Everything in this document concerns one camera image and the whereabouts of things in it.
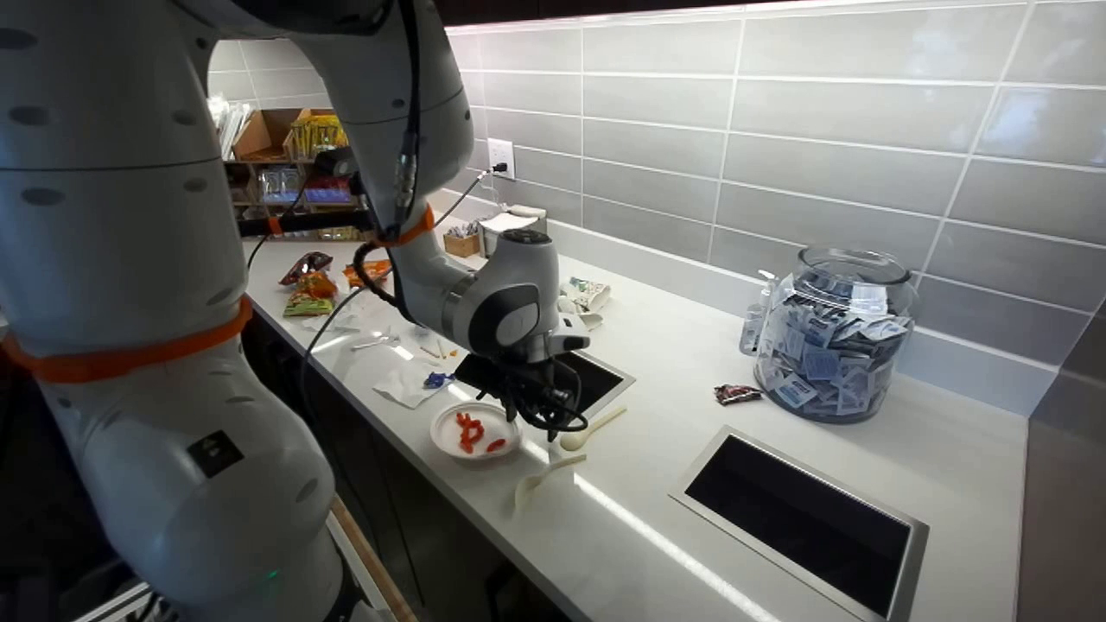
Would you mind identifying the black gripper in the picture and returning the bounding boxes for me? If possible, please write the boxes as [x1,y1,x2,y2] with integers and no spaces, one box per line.
[452,353,587,436]

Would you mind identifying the small blue wrapper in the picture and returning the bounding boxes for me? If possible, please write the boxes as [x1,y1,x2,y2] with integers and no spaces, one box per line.
[423,373,451,392]

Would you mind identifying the orange snack bag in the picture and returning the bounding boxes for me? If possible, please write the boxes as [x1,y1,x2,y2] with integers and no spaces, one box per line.
[344,258,390,288]

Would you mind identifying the colourful snack bag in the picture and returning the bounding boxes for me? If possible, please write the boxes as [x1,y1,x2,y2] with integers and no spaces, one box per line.
[282,253,338,319]

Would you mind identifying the small clear sanitizer bottle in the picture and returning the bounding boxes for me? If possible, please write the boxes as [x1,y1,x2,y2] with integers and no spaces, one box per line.
[740,271,779,356]

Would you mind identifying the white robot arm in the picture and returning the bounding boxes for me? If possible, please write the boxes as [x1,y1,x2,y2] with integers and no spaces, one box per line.
[0,0,578,622]

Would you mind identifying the white plastic spoon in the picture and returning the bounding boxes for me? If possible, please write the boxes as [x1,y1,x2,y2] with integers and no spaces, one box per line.
[558,408,625,454]

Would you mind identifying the white plastic fork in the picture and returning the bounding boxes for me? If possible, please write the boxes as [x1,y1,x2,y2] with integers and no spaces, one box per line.
[512,455,587,511]

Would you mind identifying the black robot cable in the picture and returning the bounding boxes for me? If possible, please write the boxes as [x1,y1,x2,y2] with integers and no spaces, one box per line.
[235,170,489,385]

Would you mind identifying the dark candy wrapper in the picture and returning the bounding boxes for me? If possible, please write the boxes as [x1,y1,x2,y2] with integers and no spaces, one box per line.
[717,385,763,408]

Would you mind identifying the orange snack pieces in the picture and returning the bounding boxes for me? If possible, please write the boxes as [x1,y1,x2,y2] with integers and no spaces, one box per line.
[452,410,507,454]

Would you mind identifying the patterned paper cup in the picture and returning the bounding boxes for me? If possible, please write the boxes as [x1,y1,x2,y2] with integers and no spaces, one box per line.
[560,276,611,314]

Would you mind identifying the clear plastic bag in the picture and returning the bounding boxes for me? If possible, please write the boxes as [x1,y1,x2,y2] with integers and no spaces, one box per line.
[317,327,464,410]

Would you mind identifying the napkin dispenser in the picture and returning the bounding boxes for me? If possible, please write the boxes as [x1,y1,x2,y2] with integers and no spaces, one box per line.
[477,203,547,257]

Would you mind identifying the white paper plate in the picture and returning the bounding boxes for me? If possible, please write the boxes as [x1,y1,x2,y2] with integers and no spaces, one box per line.
[429,401,518,462]

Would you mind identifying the glass jar of packets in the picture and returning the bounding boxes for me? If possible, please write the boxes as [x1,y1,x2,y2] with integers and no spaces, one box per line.
[753,247,912,421]

